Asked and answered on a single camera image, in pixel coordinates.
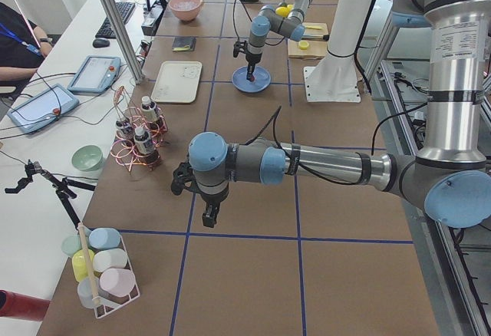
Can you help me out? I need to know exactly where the pale green cup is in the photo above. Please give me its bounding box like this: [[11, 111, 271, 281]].
[[61, 234, 82, 258]]

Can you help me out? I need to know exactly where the white cup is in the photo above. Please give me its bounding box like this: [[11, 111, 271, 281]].
[[93, 248, 128, 273]]

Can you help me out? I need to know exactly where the cream bear tray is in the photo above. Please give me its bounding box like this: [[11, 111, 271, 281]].
[[150, 61, 202, 104]]

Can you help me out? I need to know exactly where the black small tripod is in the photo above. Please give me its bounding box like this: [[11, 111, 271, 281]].
[[4, 160, 97, 232]]

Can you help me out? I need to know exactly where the tea bottle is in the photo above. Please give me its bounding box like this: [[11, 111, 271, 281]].
[[141, 96, 163, 130], [134, 126, 160, 165], [116, 117, 134, 147]]

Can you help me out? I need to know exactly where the copper wire bottle rack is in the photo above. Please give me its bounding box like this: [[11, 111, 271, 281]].
[[110, 86, 168, 171]]

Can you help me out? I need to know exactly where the green bowl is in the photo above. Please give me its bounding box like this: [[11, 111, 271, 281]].
[[71, 145, 104, 172]]

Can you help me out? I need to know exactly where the red cylinder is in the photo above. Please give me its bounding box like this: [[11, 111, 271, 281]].
[[1, 290, 50, 321]]

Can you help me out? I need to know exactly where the half lemon slice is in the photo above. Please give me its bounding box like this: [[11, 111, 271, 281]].
[[298, 40, 310, 51]]

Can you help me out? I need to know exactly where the tea bottle right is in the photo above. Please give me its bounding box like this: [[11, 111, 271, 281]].
[[141, 96, 163, 130]]

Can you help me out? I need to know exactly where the blue tablet far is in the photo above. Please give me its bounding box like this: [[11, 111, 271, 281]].
[[68, 55, 121, 94]]

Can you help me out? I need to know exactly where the blue tablet near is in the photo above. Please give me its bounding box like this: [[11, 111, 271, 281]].
[[7, 84, 79, 133]]

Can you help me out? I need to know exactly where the white wire cup rack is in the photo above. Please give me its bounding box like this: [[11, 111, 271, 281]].
[[71, 222, 140, 319]]

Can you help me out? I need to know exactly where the blue tablet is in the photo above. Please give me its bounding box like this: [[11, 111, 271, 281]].
[[7, 84, 79, 133], [68, 55, 121, 94]]

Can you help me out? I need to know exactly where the large yellow lemon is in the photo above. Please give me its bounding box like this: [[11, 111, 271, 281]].
[[275, 6, 291, 18]]

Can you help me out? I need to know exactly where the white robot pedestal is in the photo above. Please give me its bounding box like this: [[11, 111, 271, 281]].
[[325, 0, 388, 59]]

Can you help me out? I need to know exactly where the aluminium frame post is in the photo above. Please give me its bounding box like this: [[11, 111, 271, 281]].
[[100, 0, 144, 84]]

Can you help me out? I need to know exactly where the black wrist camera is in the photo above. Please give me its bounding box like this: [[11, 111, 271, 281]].
[[232, 41, 248, 58], [170, 162, 199, 196]]

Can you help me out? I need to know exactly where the pink cup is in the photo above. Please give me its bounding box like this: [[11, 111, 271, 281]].
[[99, 268, 136, 298]]

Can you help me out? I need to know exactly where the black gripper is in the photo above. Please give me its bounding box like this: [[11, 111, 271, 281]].
[[245, 46, 262, 81], [199, 186, 229, 228]]

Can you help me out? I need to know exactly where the tea bottle left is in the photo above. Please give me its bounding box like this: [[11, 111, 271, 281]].
[[134, 126, 160, 165]]

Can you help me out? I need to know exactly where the black mouse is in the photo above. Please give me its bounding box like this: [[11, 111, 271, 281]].
[[92, 38, 110, 48]]

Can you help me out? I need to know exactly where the wooden cutting board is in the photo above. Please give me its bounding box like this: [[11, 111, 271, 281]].
[[288, 22, 329, 58]]

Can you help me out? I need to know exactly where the pink bowl of ice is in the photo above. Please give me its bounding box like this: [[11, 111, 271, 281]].
[[169, 0, 203, 21]]

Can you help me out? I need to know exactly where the black keyboard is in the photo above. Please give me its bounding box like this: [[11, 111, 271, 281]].
[[94, 1, 137, 40]]

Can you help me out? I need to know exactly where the grey folded cloth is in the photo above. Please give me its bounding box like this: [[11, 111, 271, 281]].
[[172, 36, 196, 52]]

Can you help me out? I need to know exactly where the pale blue cup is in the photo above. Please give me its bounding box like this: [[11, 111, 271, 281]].
[[77, 277, 109, 309]]

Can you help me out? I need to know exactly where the yellow plastic knife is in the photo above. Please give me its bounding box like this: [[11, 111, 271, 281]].
[[304, 25, 324, 31]]

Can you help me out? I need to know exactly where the yellow cup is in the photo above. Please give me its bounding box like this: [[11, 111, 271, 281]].
[[71, 249, 88, 282]]

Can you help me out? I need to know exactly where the blue plate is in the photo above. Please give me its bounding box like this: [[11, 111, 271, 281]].
[[231, 64, 273, 94]]

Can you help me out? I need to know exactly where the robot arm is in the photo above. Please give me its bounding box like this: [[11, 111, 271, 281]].
[[181, 0, 490, 229], [245, 0, 313, 81]]

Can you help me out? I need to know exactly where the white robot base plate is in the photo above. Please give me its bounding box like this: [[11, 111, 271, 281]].
[[303, 65, 361, 103]]

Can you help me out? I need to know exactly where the tea bottle back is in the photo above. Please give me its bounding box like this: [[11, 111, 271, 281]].
[[116, 117, 134, 147]]

